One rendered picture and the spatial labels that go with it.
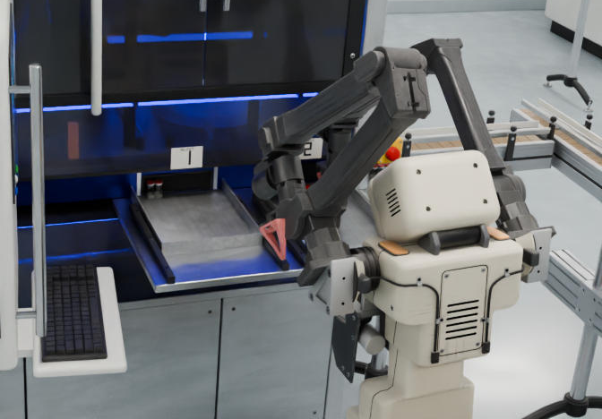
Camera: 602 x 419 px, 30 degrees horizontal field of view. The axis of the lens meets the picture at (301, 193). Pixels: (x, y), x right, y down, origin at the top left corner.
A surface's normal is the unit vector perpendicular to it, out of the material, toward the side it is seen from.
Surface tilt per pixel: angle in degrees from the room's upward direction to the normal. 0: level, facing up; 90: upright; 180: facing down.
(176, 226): 0
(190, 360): 90
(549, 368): 0
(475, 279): 82
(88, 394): 90
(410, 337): 90
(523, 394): 0
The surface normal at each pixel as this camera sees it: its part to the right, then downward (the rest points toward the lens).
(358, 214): 0.07, -0.90
